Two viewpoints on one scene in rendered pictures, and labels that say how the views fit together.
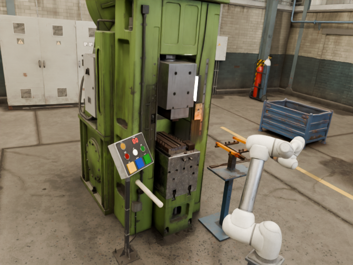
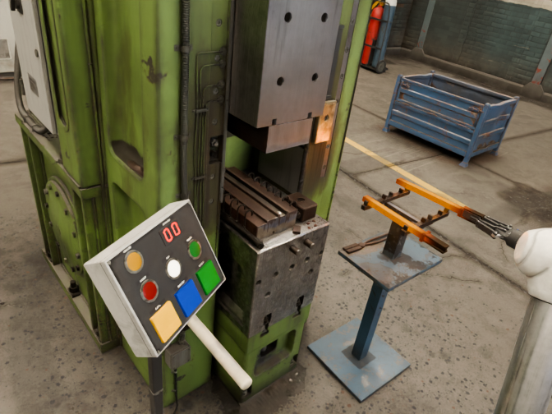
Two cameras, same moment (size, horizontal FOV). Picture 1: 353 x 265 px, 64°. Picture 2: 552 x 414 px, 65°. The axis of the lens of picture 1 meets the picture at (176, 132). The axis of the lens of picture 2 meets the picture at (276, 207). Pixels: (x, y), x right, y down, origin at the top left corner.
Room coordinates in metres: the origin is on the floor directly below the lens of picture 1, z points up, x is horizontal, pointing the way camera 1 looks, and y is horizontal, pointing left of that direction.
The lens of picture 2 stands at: (1.19, 0.22, 1.85)
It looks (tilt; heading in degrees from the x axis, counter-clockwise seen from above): 31 degrees down; 350
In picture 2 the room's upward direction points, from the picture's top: 8 degrees clockwise
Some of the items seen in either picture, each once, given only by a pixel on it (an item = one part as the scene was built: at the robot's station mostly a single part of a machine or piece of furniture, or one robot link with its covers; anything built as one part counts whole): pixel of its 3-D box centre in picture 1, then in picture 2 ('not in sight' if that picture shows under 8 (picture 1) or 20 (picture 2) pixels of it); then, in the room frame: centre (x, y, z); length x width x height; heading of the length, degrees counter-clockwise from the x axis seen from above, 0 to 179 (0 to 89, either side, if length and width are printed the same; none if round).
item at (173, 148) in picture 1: (165, 142); (244, 199); (2.70, 0.10, 0.96); 0.42 x 0.20 x 0.09; 35
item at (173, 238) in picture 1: (173, 233); (260, 390); (2.49, -0.04, 0.01); 0.58 x 0.39 x 0.01; 125
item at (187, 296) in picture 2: (139, 163); (187, 297); (2.08, 0.28, 1.01); 0.07 x 0.05 x 0.07; 150
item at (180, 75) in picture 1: (173, 82); (267, 43); (2.73, 0.07, 1.56); 0.42 x 0.39 x 0.40; 35
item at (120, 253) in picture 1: (126, 251); not in sight; (2.14, 0.39, 0.05); 0.22 x 0.22 x 0.09; 35
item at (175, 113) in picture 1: (167, 108); (251, 114); (2.70, 0.10, 1.32); 0.42 x 0.20 x 0.10; 35
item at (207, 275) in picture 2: (146, 159); (207, 277); (2.16, 0.23, 1.01); 0.07 x 0.05 x 0.07; 150
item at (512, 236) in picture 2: not in sight; (508, 235); (2.43, -0.90, 1.02); 0.09 x 0.08 x 0.07; 31
